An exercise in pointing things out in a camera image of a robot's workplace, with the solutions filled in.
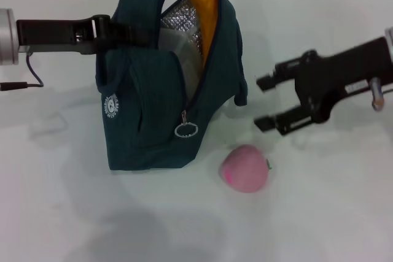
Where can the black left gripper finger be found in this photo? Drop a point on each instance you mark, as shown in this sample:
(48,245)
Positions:
(135,36)

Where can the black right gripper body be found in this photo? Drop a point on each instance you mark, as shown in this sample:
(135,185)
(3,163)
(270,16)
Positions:
(344,71)

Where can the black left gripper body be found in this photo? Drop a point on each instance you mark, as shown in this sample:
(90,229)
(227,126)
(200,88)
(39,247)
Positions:
(52,35)

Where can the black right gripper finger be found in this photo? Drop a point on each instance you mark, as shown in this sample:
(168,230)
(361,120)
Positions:
(285,70)
(282,121)

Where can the dark teal insulated lunch bag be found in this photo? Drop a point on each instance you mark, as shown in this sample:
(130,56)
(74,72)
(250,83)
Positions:
(147,105)

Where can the yellow banana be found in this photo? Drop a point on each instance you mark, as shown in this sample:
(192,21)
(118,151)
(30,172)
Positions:
(205,10)

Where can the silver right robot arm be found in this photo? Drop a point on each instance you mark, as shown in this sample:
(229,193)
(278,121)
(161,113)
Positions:
(389,44)

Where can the pink toy peach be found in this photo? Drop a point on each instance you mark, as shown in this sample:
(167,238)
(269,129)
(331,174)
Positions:
(245,170)

